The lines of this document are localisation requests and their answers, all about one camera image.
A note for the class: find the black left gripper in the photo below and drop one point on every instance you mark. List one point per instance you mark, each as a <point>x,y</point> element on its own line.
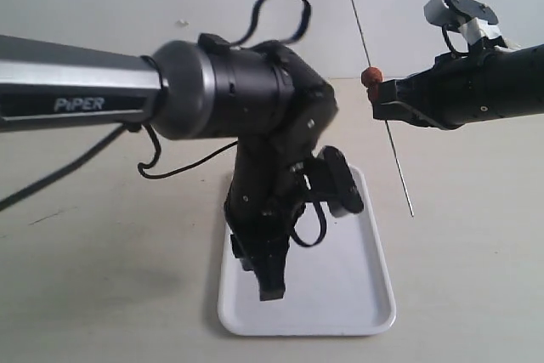
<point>263,203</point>

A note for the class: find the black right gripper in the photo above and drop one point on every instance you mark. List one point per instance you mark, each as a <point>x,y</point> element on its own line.
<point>447,96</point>

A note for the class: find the dark red round object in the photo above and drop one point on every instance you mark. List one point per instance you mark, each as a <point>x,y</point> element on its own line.
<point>373,93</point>
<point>370,76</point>

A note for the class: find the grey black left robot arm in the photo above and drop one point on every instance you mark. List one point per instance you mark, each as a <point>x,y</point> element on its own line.
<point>266,97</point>

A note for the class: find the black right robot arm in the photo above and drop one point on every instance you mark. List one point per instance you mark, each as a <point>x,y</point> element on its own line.
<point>524,80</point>

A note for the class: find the white rectangular plastic tray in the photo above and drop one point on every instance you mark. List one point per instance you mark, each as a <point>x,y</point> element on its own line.
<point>340,288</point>

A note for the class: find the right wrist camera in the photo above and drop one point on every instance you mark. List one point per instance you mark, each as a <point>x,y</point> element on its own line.
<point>475,21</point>

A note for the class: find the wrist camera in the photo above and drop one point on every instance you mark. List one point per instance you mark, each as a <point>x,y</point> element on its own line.
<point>475,21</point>
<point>333,183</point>

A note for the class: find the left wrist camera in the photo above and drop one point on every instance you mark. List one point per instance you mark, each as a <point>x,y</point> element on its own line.
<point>333,183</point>

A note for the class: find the white wall hook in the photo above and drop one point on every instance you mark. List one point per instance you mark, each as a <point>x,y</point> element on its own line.
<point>183,22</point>

